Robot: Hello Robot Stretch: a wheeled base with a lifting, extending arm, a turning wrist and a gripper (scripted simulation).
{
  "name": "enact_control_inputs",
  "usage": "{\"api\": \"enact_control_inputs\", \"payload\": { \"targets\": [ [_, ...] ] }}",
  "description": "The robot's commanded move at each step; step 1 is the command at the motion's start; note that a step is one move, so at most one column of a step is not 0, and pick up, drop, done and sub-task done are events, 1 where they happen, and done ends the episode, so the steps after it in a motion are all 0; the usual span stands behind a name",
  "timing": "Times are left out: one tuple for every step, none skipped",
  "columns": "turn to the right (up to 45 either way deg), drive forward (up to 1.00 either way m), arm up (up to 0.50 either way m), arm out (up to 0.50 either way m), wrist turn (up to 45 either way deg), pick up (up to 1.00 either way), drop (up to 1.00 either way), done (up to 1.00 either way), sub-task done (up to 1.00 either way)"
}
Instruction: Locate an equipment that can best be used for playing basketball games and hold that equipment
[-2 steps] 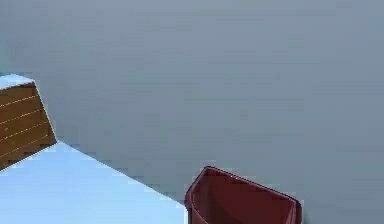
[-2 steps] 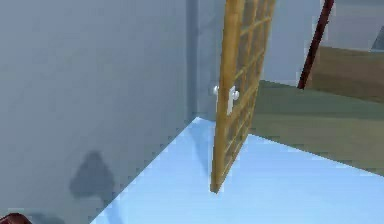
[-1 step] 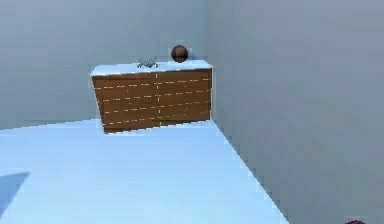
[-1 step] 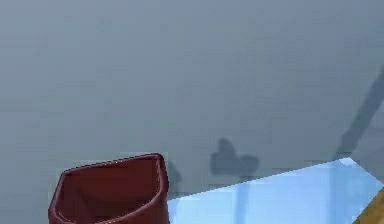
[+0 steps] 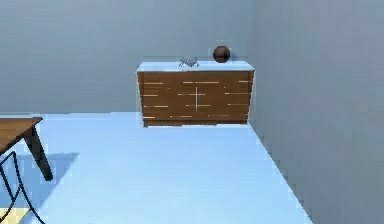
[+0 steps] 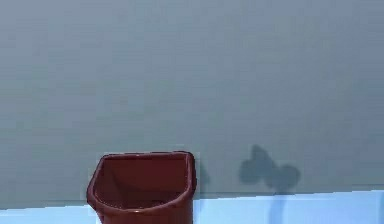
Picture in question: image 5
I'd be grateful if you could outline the brown basketball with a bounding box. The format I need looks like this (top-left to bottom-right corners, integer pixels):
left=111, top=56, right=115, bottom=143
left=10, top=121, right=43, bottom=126
left=212, top=45, right=232, bottom=64

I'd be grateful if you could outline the brown wooden sideboard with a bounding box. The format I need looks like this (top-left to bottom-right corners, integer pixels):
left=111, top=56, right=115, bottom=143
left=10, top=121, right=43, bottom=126
left=135, top=60, right=256, bottom=128

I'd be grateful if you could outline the brown wooden table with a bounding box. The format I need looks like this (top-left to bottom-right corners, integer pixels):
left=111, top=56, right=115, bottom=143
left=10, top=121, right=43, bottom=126
left=0, top=116, right=54, bottom=182

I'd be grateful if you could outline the small grey wire object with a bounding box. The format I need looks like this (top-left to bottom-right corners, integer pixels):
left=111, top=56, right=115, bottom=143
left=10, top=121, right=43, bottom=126
left=178, top=56, right=200, bottom=69

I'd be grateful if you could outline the black wire frame chair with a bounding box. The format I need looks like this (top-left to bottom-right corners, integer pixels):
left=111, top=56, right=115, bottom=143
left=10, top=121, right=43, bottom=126
left=0, top=150, right=47, bottom=224

